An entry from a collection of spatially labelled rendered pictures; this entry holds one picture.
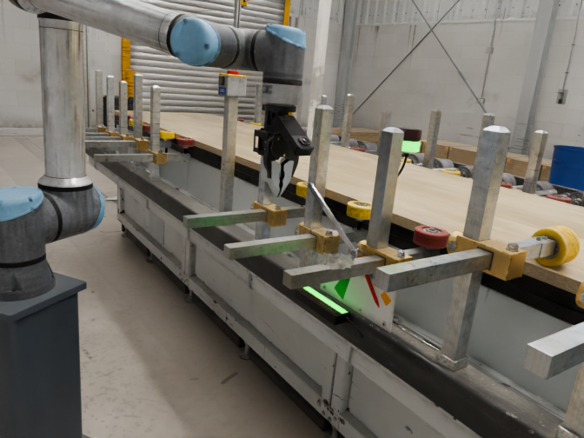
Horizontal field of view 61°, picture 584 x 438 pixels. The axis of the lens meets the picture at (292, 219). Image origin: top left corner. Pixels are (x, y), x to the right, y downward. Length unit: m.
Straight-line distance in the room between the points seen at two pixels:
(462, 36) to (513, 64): 1.15
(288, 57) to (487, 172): 0.48
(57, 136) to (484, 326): 1.22
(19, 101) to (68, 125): 7.29
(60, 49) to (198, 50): 0.56
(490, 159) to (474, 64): 8.74
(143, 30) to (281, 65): 0.29
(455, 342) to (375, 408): 0.69
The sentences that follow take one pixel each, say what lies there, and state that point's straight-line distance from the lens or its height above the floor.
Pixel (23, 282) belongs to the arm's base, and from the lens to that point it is 1.51.
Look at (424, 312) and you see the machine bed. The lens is 1.39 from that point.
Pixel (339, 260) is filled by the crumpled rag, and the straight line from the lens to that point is 1.05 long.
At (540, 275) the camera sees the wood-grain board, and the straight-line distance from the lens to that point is 1.15.
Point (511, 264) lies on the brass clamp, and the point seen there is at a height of 0.95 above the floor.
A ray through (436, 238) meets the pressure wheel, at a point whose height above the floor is 0.90.
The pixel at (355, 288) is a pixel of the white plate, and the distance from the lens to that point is 1.22.
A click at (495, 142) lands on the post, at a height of 1.15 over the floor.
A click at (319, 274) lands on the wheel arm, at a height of 0.85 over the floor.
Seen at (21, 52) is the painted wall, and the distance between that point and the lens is 8.81.
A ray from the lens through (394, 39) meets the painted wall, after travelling 10.90.
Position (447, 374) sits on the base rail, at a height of 0.70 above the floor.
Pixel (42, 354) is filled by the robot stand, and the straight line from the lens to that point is 1.58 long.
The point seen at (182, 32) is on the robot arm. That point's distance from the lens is 1.08.
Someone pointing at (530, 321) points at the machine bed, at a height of 0.77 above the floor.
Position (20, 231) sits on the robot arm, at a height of 0.78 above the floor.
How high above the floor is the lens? 1.23
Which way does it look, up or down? 16 degrees down
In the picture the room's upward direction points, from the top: 5 degrees clockwise
